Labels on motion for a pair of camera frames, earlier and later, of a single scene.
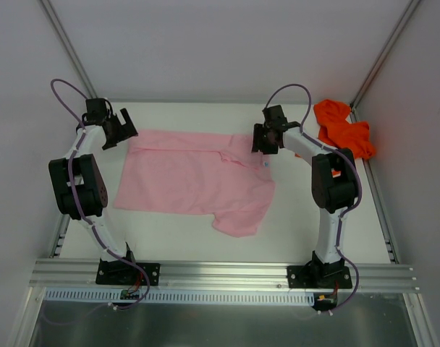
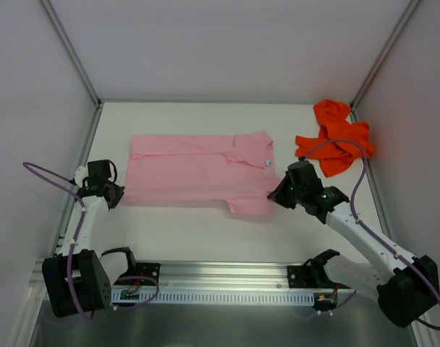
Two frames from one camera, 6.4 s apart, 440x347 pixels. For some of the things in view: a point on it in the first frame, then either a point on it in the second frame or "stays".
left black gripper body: [118, 131] to [113, 193]
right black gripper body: [262, 139] to [282, 192]
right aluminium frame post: [382, 57] stays
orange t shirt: [335, 129] stays
